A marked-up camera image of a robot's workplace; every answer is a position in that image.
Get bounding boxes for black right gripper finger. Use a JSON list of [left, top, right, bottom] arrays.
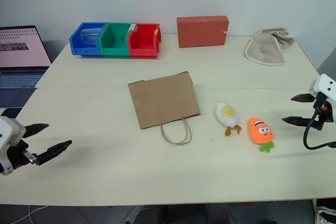
[[290, 93, 316, 103], [281, 116, 313, 129]]

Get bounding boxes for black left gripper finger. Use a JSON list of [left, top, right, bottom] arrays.
[[35, 140, 73, 167], [22, 123, 50, 138]]

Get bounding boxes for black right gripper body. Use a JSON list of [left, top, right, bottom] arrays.
[[310, 92, 336, 131]]

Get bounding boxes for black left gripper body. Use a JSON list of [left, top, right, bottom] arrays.
[[5, 139, 38, 170]]

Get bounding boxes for orange carrot plush toy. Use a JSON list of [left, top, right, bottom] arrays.
[[248, 116, 276, 153]]

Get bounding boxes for beige folded towel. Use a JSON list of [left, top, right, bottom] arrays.
[[244, 27, 296, 66]]

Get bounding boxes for egg plush toy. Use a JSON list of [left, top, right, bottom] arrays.
[[215, 101, 243, 137]]

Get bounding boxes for open laptop with pink screen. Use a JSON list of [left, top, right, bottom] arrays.
[[0, 25, 52, 90]]

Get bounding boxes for black and white shoe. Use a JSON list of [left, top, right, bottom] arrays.
[[313, 198, 336, 224]]

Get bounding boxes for blue plastic storage bin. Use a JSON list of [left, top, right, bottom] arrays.
[[69, 22, 109, 57]]

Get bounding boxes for clear plastic cup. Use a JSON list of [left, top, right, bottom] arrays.
[[80, 27, 103, 46]]

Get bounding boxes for green plastic storage bin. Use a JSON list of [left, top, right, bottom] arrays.
[[98, 22, 135, 57]]

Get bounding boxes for red rectangular brick block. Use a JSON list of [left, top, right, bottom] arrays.
[[176, 15, 230, 49]]

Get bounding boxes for red plastic storage bin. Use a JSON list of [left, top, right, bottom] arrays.
[[128, 23, 162, 59]]

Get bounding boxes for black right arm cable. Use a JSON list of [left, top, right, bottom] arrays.
[[303, 106, 336, 151]]

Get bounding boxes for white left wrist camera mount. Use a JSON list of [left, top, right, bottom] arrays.
[[0, 116, 27, 176]]

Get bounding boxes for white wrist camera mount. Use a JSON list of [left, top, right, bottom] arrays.
[[0, 116, 27, 176], [309, 73, 336, 124]]

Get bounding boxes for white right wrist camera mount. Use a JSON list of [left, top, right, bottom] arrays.
[[309, 73, 336, 124]]

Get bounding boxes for white floor cable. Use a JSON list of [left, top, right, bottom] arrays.
[[0, 205, 48, 224]]

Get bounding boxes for brown paper bag with handles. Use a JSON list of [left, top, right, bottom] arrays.
[[128, 71, 202, 146]]

